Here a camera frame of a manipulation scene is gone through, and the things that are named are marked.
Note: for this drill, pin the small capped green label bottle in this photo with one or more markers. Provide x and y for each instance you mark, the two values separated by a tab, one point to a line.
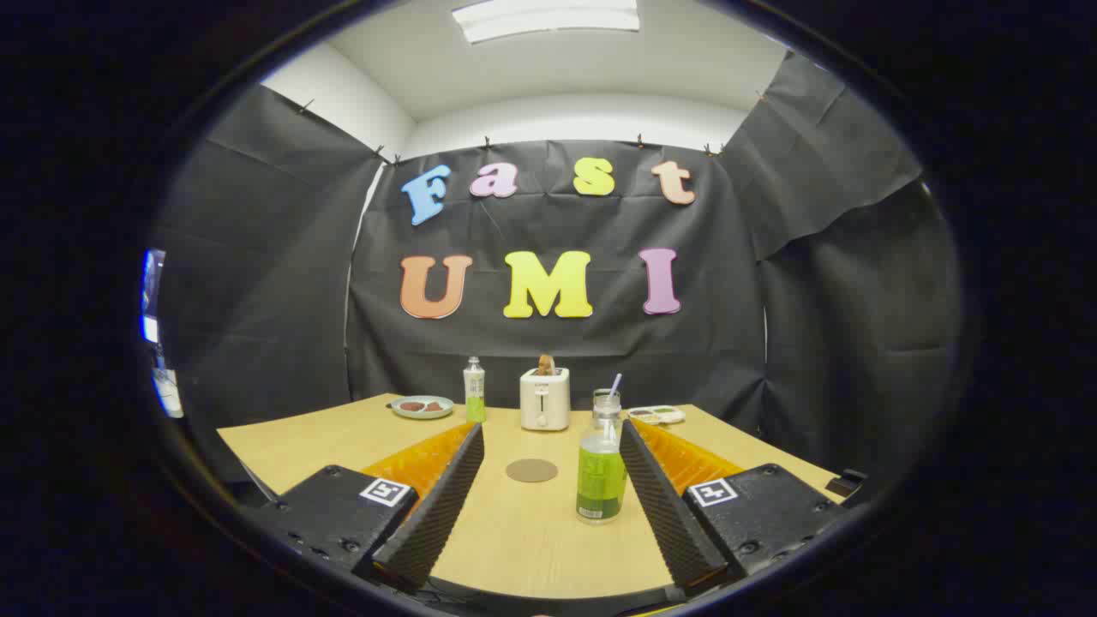
475	394

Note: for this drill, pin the white toaster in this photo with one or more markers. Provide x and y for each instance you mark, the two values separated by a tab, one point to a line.
545	403

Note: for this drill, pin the black backdrop cloth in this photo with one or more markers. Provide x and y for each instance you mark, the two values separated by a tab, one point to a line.
548	231

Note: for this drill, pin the wooden table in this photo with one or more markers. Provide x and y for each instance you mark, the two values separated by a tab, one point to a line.
531	540

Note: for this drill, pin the bright monitor screen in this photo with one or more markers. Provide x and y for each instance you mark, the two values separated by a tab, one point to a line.
152	296

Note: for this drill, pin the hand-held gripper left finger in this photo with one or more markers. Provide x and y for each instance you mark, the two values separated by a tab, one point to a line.
437	514

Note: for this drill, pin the white divided snack tray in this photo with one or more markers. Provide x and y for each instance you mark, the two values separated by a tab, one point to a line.
656	416

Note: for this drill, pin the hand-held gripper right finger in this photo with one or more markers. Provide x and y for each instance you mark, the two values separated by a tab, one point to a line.
664	514

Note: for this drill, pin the green label juice bottle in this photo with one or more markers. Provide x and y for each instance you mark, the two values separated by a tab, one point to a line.
600	480

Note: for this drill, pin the brown toast slice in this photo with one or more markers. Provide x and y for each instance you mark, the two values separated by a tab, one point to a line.
546	366

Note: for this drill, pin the ceiling light panel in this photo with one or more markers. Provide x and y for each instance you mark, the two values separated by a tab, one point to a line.
548	20

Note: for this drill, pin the round brown coaster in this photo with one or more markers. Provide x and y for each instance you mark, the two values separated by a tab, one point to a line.
531	470

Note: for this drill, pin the pale green plate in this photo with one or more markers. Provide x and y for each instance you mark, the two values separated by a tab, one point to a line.
422	414

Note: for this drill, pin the ribbed glass jar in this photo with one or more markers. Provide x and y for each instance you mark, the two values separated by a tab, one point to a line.
607	403

